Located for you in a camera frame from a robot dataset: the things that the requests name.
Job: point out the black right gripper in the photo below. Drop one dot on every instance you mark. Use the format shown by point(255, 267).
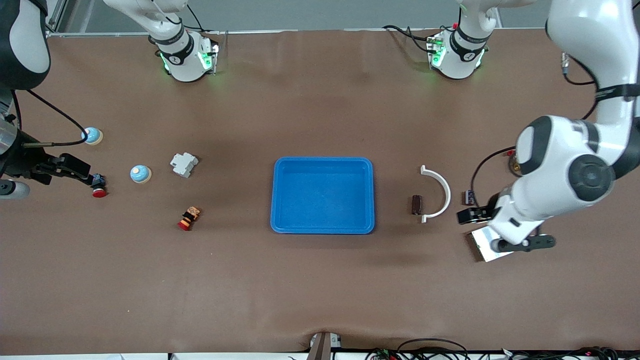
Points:
point(22, 162)

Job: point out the white curved bracket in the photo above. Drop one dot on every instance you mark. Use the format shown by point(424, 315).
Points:
point(446, 192)

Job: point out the short brown printed capacitor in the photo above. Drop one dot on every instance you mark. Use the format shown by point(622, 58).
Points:
point(469, 196)

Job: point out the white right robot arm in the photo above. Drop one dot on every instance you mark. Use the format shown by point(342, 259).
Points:
point(182, 60)

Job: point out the light blue call bell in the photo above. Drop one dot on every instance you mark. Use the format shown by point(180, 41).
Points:
point(92, 135)
point(140, 174)

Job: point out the aluminium frame profile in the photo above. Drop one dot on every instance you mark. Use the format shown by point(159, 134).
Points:
point(57, 15)

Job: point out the long brown capacitor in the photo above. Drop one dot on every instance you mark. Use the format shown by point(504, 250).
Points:
point(416, 204)

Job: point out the silver metal plate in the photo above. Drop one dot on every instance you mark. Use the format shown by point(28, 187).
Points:
point(482, 247)

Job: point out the white circuit breaker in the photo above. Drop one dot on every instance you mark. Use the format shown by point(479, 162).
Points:
point(184, 164)

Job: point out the brown table cover sheet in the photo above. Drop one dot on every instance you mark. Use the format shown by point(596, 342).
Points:
point(320, 290)

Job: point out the red orange push button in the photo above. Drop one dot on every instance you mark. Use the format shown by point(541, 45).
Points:
point(189, 218)

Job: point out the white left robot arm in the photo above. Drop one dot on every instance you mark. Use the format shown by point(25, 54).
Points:
point(550, 150)

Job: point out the green lit base connector bracket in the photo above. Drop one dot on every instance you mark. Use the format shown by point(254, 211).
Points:
point(436, 50)
point(207, 59)

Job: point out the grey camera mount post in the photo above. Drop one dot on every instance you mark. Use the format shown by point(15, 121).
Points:
point(322, 347)

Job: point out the red mushroom emergency button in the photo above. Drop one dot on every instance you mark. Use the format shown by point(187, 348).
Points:
point(99, 192)

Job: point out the blue plastic tray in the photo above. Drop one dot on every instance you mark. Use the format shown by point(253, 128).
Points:
point(322, 195)

